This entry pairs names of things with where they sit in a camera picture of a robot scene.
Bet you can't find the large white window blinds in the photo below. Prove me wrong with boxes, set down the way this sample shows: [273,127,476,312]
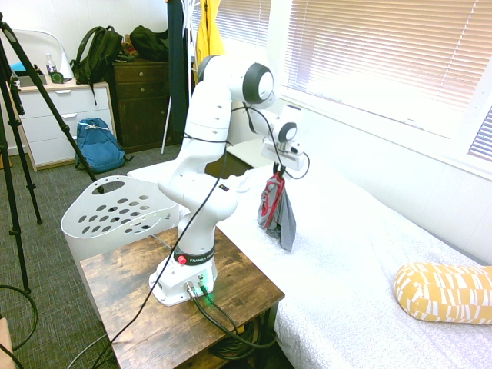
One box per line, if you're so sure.
[281,0,492,120]

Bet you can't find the dark green backpack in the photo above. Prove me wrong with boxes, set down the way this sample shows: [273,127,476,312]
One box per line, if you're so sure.
[70,25,125,107]

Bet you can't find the coiled black cables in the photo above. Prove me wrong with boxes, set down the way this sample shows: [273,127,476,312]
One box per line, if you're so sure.
[208,318,278,363]

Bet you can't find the thick black base cable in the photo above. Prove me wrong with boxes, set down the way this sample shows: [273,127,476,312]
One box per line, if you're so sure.
[198,283,247,334]
[186,286,278,350]

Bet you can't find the grey box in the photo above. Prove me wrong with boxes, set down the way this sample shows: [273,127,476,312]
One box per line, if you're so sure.
[11,75,48,89]

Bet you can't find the dark wooden dresser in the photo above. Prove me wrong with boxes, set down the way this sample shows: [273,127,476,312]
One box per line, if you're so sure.
[111,58,182,154]

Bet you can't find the grey garment with red trim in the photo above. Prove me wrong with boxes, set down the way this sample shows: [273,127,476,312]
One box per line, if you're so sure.
[257,171,298,253]

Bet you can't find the black floor cable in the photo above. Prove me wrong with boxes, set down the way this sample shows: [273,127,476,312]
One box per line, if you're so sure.
[0,283,40,369]

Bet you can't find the navy hanging garment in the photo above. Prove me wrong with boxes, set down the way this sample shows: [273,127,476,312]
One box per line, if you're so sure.
[166,0,191,144]

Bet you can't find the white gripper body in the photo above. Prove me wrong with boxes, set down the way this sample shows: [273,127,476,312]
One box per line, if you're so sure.
[260,138,304,171]

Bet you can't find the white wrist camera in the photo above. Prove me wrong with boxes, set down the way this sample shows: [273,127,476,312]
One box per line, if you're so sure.
[281,139,305,157]

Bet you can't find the white drawer dresser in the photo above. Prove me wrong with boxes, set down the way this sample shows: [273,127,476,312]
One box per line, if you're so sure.
[7,81,117,173]

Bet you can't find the brown plush toy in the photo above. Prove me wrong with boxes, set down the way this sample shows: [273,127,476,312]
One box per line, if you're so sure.
[121,34,138,57]

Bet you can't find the blue backpack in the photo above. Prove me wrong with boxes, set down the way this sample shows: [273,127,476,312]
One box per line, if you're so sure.
[74,117,135,174]

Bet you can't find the black camera tripod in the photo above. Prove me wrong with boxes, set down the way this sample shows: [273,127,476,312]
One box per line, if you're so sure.
[0,11,105,295]

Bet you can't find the white perforated laundry basket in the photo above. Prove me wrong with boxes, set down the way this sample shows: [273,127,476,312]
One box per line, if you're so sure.
[60,175,186,324]

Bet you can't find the grey floor cable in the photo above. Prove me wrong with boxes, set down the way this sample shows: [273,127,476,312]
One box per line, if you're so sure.
[64,331,111,369]

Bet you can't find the black bag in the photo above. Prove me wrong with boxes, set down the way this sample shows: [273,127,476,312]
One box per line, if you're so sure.
[129,25,170,62]

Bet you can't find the window blinds behind clothes rack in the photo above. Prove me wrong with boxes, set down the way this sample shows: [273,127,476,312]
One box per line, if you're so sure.
[191,0,272,49]

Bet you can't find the bed with white sheet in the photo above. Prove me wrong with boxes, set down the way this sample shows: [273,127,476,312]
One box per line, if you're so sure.
[126,138,492,369]

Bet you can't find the yellow white patterned pillow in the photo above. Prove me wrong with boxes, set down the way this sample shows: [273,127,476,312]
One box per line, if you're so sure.
[393,261,492,326]

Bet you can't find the narrow white window blinds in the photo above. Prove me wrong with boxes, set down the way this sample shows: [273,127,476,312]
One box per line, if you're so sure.
[467,106,492,158]

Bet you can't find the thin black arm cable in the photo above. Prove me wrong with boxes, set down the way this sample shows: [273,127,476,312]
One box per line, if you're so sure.
[91,103,311,369]

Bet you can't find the yellow hanging garment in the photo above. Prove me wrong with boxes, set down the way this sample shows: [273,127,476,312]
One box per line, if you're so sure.
[194,0,227,84]

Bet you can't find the white desk lamp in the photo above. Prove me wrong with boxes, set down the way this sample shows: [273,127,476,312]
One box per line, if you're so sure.
[10,29,75,82]

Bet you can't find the rustic wooden side table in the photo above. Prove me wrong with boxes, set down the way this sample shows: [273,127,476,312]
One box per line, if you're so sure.
[79,226,286,369]

